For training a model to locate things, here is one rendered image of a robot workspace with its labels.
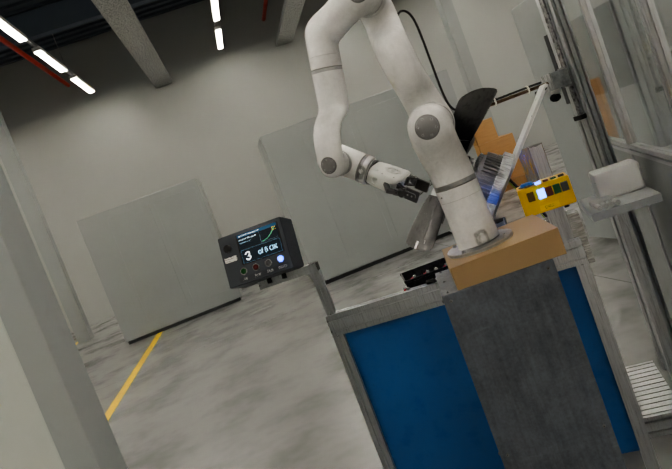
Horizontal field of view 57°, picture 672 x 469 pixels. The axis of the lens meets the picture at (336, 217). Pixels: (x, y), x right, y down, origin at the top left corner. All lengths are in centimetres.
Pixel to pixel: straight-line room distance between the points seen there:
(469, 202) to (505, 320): 33
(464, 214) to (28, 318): 119
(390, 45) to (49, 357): 121
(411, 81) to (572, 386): 91
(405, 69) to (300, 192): 617
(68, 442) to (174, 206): 857
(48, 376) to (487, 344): 116
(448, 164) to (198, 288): 793
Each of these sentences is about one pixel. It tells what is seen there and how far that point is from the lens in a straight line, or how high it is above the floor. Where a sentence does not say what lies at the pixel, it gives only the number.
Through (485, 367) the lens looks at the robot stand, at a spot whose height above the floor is 71.
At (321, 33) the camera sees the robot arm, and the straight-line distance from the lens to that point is 178.
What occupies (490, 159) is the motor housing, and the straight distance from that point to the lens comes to 246.
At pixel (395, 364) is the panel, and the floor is 62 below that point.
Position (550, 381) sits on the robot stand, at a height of 62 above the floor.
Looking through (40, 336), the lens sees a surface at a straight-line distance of 83.
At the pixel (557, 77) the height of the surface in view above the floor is 137.
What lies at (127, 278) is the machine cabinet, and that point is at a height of 92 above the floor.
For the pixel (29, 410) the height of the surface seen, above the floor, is 120.
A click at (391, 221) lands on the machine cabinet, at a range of 801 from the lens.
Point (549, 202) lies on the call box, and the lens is 204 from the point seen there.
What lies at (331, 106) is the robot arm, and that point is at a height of 151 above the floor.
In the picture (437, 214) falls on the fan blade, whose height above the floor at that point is 103.
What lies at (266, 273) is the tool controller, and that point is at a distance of 219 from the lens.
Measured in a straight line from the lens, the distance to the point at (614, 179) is 259.
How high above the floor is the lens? 134
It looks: 4 degrees down
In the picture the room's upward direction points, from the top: 21 degrees counter-clockwise
